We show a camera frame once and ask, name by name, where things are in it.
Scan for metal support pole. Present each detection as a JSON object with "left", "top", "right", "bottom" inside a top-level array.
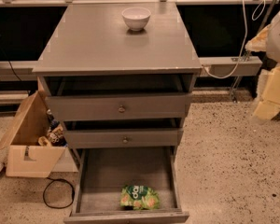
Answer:
[{"left": 229, "top": 0, "right": 280, "bottom": 103}]

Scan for green rice chip bag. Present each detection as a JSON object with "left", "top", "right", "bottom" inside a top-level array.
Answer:
[{"left": 120, "top": 185, "right": 160, "bottom": 210}]

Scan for open cardboard box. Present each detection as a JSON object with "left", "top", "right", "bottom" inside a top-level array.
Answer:
[{"left": 0, "top": 91, "right": 65, "bottom": 178}]

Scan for grey drawer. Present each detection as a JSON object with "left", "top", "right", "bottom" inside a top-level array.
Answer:
[
  {"left": 63, "top": 147, "right": 189, "bottom": 224},
  {"left": 64, "top": 118, "right": 183, "bottom": 148},
  {"left": 44, "top": 75, "right": 194, "bottom": 122}
]

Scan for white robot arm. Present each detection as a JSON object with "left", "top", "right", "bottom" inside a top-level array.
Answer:
[{"left": 245, "top": 10, "right": 280, "bottom": 121}]

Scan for grey bottom drawer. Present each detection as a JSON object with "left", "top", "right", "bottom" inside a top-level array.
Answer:
[{"left": 63, "top": 147, "right": 189, "bottom": 224}]

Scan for grey wall rail shelf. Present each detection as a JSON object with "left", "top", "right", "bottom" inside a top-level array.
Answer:
[{"left": 200, "top": 56, "right": 262, "bottom": 77}]

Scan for snack items in box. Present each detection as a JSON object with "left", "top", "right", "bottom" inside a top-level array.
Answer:
[{"left": 38, "top": 109, "right": 67, "bottom": 147}]

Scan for grey drawer cabinet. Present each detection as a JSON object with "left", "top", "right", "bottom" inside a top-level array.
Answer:
[{"left": 32, "top": 1, "right": 203, "bottom": 224}]

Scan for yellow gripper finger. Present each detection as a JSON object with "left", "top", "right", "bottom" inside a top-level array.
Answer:
[
  {"left": 252, "top": 63, "right": 280, "bottom": 120},
  {"left": 245, "top": 25, "right": 270, "bottom": 52}
]

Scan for black floor cable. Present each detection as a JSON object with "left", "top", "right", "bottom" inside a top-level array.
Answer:
[{"left": 42, "top": 177, "right": 76, "bottom": 210}]

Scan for white ceramic bowl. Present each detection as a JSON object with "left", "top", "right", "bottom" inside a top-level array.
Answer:
[{"left": 121, "top": 7, "right": 151, "bottom": 31}]

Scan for grey top drawer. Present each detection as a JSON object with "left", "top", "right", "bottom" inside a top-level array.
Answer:
[{"left": 44, "top": 75, "right": 194, "bottom": 122}]

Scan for grey middle drawer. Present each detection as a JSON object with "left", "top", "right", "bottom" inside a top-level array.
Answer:
[{"left": 64, "top": 118, "right": 183, "bottom": 148}]

